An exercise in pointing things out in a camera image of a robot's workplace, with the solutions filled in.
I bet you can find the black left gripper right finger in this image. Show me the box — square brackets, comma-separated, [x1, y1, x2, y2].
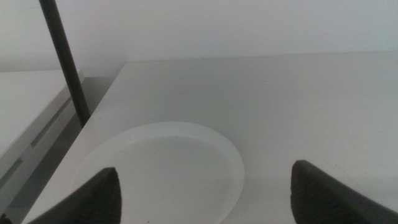
[290, 159, 398, 224]

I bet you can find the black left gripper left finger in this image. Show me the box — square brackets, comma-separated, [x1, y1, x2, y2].
[27, 167, 123, 224]

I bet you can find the white shallow bowl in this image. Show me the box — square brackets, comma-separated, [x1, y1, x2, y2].
[70, 121, 246, 224]

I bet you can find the white side table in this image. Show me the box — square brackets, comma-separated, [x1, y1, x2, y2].
[0, 68, 85, 215]

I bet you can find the black metal pole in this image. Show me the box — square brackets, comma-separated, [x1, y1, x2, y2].
[39, 0, 91, 128]

